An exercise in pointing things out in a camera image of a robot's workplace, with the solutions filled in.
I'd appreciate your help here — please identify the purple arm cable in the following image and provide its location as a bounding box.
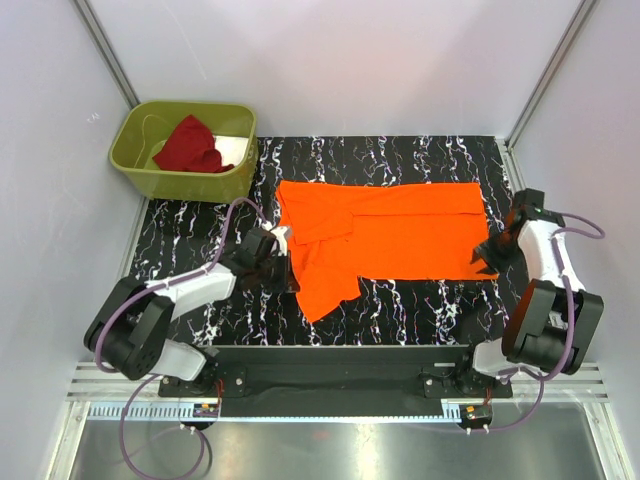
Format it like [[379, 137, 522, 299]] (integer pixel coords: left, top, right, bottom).
[[509, 212, 606, 381], [94, 197, 274, 374]]

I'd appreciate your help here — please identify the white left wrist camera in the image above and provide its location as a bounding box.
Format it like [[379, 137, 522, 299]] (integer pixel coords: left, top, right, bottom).
[[269, 226, 292, 256]]

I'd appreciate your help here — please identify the orange t shirt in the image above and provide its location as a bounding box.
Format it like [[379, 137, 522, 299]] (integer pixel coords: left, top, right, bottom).
[[276, 181, 496, 323]]

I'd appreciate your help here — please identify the white cloth in bin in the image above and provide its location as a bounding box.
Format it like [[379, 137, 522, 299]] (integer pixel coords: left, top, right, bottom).
[[214, 135, 249, 166]]

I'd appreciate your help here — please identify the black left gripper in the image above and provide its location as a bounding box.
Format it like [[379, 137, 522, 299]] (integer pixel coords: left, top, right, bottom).
[[255, 251, 300, 294]]

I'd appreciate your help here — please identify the aluminium frame rail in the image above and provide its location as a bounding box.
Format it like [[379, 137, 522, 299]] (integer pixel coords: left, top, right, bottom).
[[71, 0, 140, 109]]

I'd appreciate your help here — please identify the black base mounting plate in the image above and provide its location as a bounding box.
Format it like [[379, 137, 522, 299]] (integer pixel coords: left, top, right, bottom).
[[159, 346, 513, 421]]

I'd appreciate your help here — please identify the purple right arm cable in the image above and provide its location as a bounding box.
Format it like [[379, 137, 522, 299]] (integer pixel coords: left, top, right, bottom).
[[509, 212, 606, 381]]

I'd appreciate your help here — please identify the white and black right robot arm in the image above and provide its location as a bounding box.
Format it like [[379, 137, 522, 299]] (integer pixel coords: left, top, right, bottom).
[[453, 188, 605, 397]]

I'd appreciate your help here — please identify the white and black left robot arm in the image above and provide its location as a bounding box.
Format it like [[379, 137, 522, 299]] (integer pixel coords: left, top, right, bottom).
[[83, 226, 299, 396]]

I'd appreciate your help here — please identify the dark red t shirt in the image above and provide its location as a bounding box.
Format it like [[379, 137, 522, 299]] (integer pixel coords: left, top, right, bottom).
[[153, 115, 235, 174]]

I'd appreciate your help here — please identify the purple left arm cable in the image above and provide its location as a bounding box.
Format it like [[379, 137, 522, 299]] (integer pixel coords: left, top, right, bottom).
[[94, 197, 274, 374]]

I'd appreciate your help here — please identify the green plastic bin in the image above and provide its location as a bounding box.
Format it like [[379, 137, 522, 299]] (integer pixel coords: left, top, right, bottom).
[[109, 101, 258, 203]]

